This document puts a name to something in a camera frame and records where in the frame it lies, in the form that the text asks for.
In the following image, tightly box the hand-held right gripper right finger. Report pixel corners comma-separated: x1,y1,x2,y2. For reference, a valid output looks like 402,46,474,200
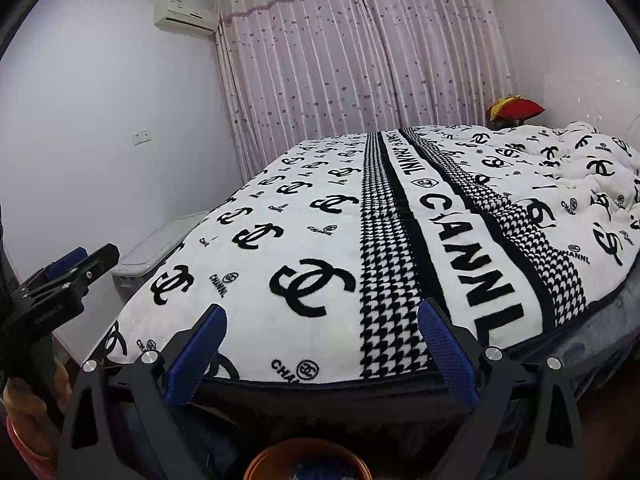
417,299,586,480

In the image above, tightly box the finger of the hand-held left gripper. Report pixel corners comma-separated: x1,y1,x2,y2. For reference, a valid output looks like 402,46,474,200
22,244,121,302
22,247,89,291

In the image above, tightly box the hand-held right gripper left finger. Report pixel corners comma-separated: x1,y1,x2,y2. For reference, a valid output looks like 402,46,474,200
59,304,228,480

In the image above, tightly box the orange plastic waste bin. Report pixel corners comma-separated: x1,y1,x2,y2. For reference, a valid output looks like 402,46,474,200
245,437,373,480

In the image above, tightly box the person's left hand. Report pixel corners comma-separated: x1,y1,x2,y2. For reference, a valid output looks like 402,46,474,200
2,360,72,436

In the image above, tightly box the white plastic storage box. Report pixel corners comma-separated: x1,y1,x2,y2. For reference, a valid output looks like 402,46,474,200
111,210,211,291

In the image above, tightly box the grey bed sheet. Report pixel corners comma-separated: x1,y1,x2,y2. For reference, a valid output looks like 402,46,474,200
190,270,640,436

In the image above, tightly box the black and white printed blanket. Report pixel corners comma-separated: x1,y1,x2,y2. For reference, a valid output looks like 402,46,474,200
102,120,640,386

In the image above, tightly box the red and yellow pillow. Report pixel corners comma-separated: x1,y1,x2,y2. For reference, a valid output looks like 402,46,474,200
487,96,546,126

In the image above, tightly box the white air conditioner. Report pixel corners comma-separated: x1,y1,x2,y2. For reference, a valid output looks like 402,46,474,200
152,0,218,36

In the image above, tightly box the pink spotted curtain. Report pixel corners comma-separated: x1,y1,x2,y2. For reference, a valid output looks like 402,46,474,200
215,0,401,181
345,0,516,133

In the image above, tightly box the white bed headboard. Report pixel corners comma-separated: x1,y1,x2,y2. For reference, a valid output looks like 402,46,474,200
542,72,640,133

